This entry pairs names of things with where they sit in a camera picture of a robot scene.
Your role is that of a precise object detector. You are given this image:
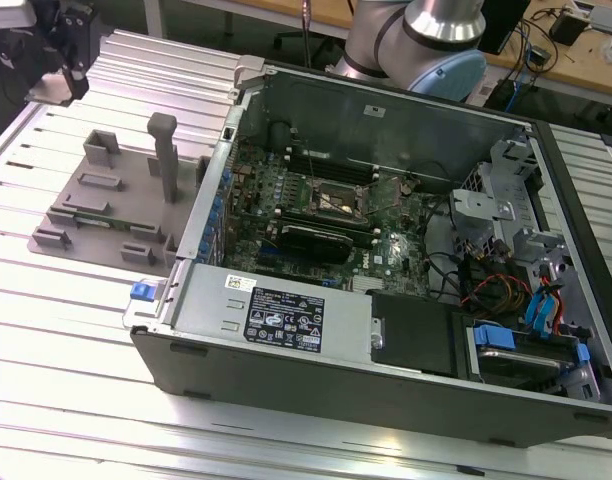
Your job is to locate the wooden desk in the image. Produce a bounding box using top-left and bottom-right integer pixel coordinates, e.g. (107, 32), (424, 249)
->
(500, 0), (612, 104)

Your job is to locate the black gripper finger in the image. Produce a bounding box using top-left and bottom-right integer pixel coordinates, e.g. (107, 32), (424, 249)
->
(60, 62), (91, 102)

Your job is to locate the blue case latch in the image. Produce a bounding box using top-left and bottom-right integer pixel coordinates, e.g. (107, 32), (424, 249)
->
(127, 281), (153, 304)

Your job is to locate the black graphics card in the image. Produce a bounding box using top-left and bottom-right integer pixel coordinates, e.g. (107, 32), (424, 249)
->
(274, 223), (356, 266)

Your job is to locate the CPU socket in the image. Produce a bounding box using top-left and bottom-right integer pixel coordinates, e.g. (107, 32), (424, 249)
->
(309, 172), (375, 219)

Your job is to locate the red wire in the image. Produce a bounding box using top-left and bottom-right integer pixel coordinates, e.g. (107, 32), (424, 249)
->
(459, 273), (531, 307)

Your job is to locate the black drive bay cover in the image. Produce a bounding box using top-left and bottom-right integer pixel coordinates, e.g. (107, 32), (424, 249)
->
(369, 291), (468, 380)

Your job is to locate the grey flat device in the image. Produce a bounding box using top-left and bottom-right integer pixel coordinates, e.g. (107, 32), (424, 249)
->
(588, 5), (612, 35)

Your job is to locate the silver CPU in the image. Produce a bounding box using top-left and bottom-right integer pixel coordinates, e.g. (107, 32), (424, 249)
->
(28, 72), (73, 108)

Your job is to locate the black PC case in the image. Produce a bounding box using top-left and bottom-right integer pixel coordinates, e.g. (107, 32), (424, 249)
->
(120, 52), (612, 450)

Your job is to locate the green RAM stick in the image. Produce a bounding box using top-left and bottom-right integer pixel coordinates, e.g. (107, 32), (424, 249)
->
(71, 212), (133, 231)

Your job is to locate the blue flat wire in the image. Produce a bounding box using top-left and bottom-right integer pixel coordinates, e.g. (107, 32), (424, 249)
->
(525, 291), (550, 335)
(541, 284), (563, 345)

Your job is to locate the green motherboard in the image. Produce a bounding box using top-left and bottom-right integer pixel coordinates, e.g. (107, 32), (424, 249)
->
(220, 142), (440, 304)

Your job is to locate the grey parts rack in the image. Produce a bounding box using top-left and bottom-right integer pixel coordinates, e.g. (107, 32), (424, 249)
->
(25, 112), (213, 275)

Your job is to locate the thin hanging cable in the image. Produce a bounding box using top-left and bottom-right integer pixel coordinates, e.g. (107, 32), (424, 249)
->
(299, 0), (318, 69)

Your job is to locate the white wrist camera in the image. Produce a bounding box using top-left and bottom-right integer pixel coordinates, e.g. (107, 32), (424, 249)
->
(0, 0), (37, 31)

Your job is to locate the silver drive cage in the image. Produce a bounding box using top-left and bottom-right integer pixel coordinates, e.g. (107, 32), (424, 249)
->
(448, 138), (546, 242)

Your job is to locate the hard disk in blue carrier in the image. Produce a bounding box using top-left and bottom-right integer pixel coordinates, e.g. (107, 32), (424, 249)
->
(464, 322), (596, 399)

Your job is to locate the white desk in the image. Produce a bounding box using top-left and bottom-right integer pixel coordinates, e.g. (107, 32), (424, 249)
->
(144, 0), (357, 40)

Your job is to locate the grey power supply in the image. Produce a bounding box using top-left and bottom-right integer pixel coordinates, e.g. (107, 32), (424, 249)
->
(171, 263), (376, 367)

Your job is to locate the metal locking lever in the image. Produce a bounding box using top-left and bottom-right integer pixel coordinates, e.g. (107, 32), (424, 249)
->
(303, 139), (317, 182)
(363, 201), (407, 218)

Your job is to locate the yellow wire bundle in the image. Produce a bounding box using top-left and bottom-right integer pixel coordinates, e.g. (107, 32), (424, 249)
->
(503, 276), (528, 315)

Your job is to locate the black box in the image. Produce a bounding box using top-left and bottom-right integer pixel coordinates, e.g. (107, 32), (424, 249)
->
(549, 10), (586, 47)

